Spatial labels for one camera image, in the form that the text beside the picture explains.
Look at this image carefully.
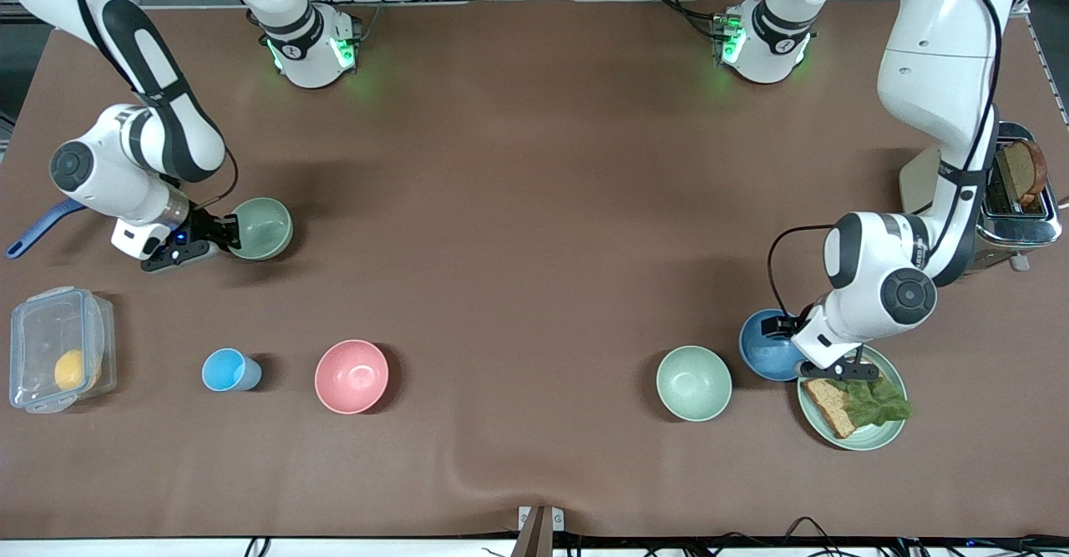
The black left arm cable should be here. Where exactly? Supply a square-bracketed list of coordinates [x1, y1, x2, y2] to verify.
[767, 0, 1003, 320]

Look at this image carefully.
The light green bowl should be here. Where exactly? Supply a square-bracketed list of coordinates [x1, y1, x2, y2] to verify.
[227, 197, 294, 261]
[656, 345, 733, 423]

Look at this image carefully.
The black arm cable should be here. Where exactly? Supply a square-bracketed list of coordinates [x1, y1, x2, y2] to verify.
[767, 0, 1003, 320]
[65, 0, 241, 207]

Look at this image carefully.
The light green plate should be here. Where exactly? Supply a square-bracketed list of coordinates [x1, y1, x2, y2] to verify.
[797, 344, 909, 452]

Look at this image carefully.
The yellow lemon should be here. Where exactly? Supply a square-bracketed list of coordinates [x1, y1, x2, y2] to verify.
[54, 348, 101, 391]

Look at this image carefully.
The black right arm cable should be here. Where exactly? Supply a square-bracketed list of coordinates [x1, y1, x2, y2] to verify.
[65, 0, 241, 207]

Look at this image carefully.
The clear plastic lidded container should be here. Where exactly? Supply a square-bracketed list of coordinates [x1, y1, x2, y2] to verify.
[8, 286, 118, 414]

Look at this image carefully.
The brown bread slice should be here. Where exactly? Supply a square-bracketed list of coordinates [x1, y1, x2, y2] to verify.
[803, 377, 861, 440]

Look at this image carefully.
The blue bowl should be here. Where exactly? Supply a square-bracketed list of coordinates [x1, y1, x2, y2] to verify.
[738, 308, 811, 382]

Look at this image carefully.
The light blue cup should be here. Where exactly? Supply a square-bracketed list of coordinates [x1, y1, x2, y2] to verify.
[201, 347, 263, 392]

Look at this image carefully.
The beige and chrome toaster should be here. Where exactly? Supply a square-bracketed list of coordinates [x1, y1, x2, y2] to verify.
[900, 121, 1063, 276]

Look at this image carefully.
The pink bowl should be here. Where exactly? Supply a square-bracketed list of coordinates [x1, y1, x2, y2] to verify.
[314, 339, 390, 415]

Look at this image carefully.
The brown post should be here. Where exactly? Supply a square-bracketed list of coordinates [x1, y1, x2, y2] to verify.
[511, 505, 554, 557]

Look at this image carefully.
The green lettuce leaf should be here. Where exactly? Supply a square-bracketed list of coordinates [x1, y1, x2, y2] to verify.
[835, 373, 914, 428]

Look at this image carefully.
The black pot with blue handle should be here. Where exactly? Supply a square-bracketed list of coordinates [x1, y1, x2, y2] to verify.
[7, 200, 86, 259]

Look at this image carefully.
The brown toast slice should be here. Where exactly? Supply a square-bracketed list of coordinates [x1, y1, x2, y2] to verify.
[1002, 139, 1049, 211]

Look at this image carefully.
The brown table cover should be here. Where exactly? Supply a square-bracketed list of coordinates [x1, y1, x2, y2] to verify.
[0, 0, 1069, 539]

